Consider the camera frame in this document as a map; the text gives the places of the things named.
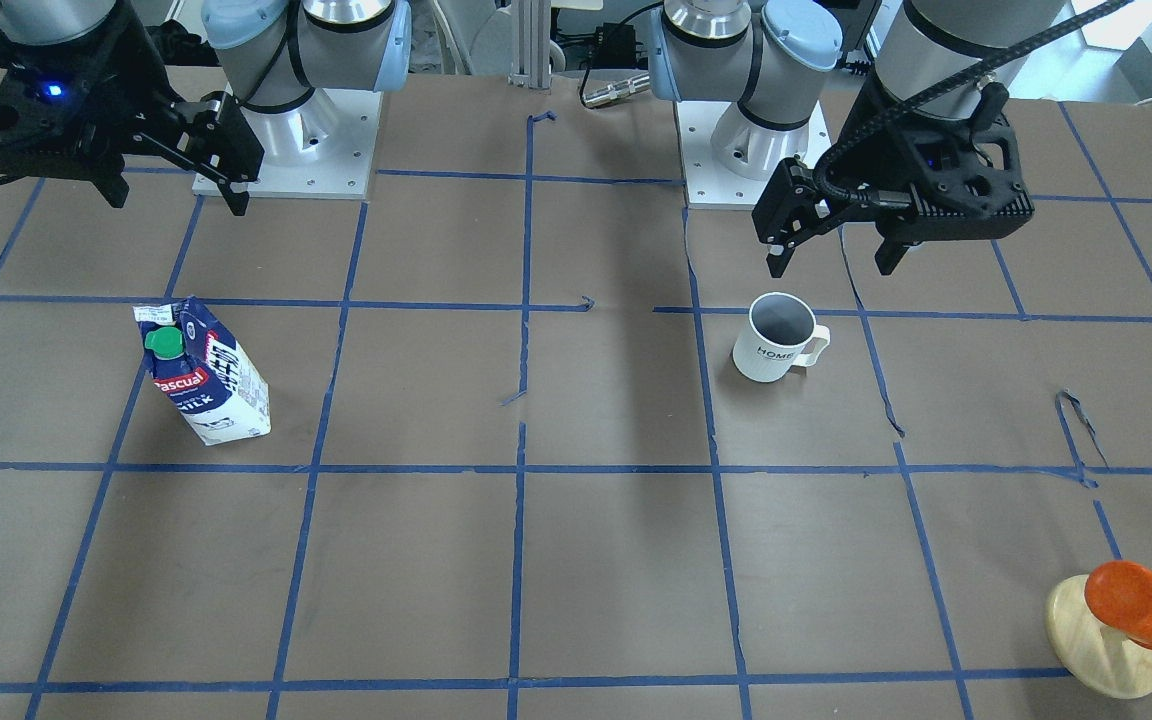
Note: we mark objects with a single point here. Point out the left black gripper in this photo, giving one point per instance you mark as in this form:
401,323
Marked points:
878,128

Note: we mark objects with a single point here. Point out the white grey mug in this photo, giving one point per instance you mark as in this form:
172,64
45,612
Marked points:
780,333

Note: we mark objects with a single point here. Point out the aluminium frame post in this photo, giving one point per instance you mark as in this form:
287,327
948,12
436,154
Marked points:
530,65

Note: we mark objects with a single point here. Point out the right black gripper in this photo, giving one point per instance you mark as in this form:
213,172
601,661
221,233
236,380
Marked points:
128,88

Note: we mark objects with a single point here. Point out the blue white milk carton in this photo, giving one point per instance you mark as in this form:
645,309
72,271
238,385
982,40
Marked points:
203,369

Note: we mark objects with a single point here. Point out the silver metal connector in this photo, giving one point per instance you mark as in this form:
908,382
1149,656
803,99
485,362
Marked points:
616,91

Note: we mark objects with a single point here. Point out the black power adapter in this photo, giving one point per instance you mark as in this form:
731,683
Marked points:
616,47

